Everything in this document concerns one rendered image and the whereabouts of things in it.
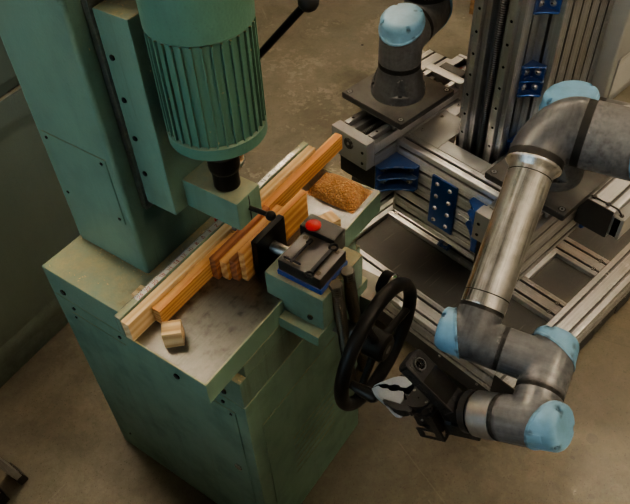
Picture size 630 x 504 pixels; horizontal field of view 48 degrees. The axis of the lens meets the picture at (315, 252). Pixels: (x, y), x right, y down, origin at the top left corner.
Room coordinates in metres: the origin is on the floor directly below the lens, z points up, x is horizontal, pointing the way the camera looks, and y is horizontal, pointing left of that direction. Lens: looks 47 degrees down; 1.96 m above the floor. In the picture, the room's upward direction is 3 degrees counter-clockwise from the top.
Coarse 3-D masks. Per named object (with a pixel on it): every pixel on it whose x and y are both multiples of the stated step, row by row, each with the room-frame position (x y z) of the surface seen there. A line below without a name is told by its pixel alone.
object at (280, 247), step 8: (280, 216) 1.00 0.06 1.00; (272, 224) 0.98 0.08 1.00; (280, 224) 0.99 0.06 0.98; (264, 232) 0.96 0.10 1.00; (272, 232) 0.97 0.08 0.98; (280, 232) 0.98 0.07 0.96; (256, 240) 0.94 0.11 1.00; (264, 240) 0.95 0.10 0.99; (272, 240) 0.96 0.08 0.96; (280, 240) 0.98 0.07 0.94; (256, 248) 0.93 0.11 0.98; (264, 248) 0.94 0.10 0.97; (272, 248) 0.95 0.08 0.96; (280, 248) 0.94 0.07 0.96; (256, 256) 0.93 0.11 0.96; (264, 256) 0.94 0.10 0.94; (272, 256) 0.96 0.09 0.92; (256, 264) 0.93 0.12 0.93; (264, 264) 0.94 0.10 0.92; (256, 272) 0.93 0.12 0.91
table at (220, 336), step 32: (352, 224) 1.06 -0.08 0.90; (224, 288) 0.90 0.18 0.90; (256, 288) 0.90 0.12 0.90; (192, 320) 0.83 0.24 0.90; (224, 320) 0.82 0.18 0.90; (256, 320) 0.82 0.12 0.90; (288, 320) 0.84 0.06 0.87; (160, 352) 0.76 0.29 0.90; (192, 352) 0.75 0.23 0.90; (224, 352) 0.75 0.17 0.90; (192, 384) 0.70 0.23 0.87; (224, 384) 0.71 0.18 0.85
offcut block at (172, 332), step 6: (162, 324) 0.79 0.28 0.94; (168, 324) 0.79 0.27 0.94; (174, 324) 0.79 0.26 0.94; (180, 324) 0.79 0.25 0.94; (162, 330) 0.78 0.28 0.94; (168, 330) 0.78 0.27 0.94; (174, 330) 0.78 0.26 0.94; (180, 330) 0.77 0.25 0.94; (162, 336) 0.77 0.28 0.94; (168, 336) 0.77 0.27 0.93; (174, 336) 0.77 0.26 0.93; (180, 336) 0.77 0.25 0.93; (168, 342) 0.77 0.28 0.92; (174, 342) 0.77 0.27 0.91; (180, 342) 0.77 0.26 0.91
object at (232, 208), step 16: (192, 176) 1.05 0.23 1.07; (208, 176) 1.04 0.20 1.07; (240, 176) 1.04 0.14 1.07; (192, 192) 1.03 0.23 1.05; (208, 192) 1.00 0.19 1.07; (224, 192) 0.99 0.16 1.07; (240, 192) 0.99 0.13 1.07; (256, 192) 1.00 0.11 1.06; (208, 208) 1.00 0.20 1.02; (224, 208) 0.98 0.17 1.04; (240, 208) 0.97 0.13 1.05; (240, 224) 0.96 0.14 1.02
